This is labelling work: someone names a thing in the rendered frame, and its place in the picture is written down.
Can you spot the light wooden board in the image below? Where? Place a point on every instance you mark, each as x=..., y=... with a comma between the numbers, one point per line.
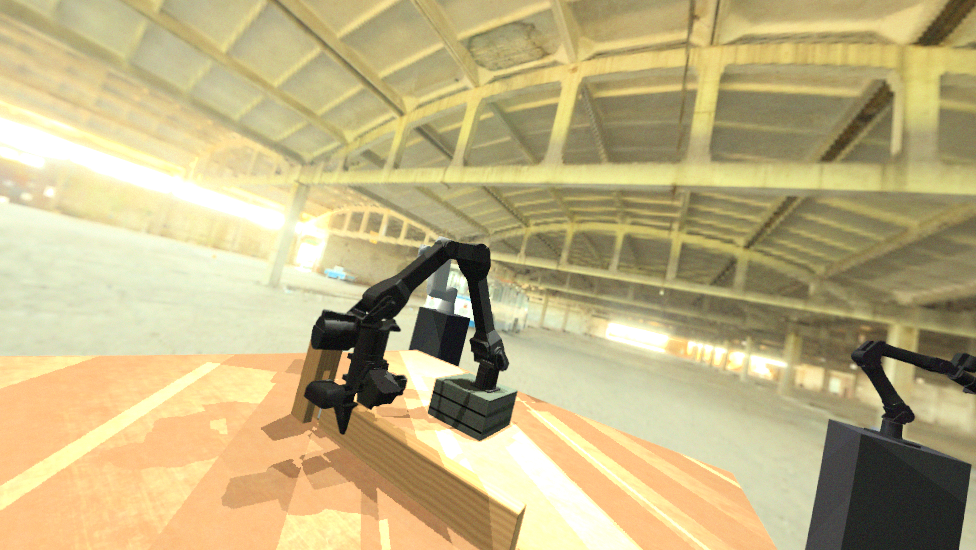
x=477, y=509

